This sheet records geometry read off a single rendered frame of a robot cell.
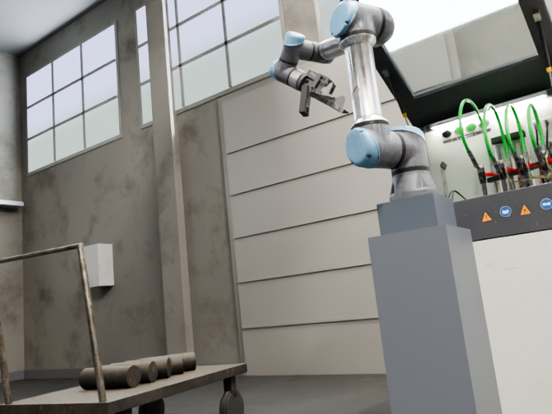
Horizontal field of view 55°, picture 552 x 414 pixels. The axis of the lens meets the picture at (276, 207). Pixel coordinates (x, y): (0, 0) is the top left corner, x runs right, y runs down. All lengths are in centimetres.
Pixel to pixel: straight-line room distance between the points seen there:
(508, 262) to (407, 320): 62
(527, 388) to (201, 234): 428
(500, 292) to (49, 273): 679
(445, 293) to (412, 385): 28
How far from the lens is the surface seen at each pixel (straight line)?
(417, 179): 165
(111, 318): 696
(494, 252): 210
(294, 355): 504
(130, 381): 267
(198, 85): 617
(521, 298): 208
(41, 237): 831
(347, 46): 174
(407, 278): 157
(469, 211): 213
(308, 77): 206
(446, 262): 153
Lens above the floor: 62
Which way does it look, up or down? 11 degrees up
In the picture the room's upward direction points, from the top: 6 degrees counter-clockwise
